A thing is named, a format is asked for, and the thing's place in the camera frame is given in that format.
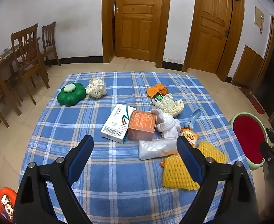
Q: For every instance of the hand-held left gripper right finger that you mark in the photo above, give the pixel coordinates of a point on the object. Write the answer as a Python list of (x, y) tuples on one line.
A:
[(189, 156)]

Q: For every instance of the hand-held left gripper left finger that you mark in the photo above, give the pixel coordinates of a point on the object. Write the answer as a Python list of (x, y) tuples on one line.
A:
[(81, 154)]

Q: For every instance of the white knotted towel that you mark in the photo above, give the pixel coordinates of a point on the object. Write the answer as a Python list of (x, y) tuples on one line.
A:
[(168, 124)]

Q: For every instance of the orange snack packet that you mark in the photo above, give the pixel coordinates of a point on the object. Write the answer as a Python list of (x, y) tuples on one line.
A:
[(190, 137)]

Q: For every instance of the yellow foam fruit net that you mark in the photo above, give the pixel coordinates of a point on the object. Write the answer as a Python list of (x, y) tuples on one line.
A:
[(176, 172)]

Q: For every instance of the red stool with green rim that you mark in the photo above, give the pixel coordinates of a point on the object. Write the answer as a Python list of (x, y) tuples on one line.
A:
[(248, 140)]

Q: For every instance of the white plastic bag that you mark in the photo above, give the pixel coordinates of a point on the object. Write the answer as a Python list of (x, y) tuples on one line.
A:
[(155, 148)]

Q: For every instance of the blue plastic scoop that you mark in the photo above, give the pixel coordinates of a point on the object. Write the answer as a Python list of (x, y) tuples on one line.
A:
[(193, 119)]

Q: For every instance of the blue plaid blanket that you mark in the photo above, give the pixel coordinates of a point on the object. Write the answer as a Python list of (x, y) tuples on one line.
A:
[(116, 179)]

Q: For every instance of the white cardboard box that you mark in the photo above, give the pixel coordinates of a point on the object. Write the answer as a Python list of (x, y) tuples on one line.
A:
[(117, 123)]

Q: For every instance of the red floor mat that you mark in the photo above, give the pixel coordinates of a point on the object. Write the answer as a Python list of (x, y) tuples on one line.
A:
[(259, 105)]

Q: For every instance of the cream crumpled plastic bag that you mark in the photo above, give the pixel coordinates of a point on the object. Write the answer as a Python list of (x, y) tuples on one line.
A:
[(172, 105)]

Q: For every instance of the orange cardboard box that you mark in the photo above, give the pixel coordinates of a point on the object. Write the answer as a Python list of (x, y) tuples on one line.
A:
[(141, 124)]

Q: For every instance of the small green toy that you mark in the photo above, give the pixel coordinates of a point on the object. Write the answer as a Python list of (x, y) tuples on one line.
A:
[(157, 99)]

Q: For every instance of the crumpled cream paper ball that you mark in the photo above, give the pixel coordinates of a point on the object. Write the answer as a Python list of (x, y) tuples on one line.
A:
[(96, 88)]

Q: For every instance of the orange cloth bow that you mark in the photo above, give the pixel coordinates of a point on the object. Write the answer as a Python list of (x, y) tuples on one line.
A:
[(156, 89)]

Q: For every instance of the orange printed container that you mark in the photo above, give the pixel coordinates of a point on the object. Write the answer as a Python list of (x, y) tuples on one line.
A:
[(6, 203)]

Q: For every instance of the low wooden cabinet door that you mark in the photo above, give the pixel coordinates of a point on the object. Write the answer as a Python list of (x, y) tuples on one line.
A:
[(247, 67)]

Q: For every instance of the wooden dining table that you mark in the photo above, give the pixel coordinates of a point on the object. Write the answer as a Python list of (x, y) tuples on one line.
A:
[(1, 63)]

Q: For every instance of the beige wall panel box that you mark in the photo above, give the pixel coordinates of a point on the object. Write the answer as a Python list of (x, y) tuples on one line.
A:
[(259, 18)]

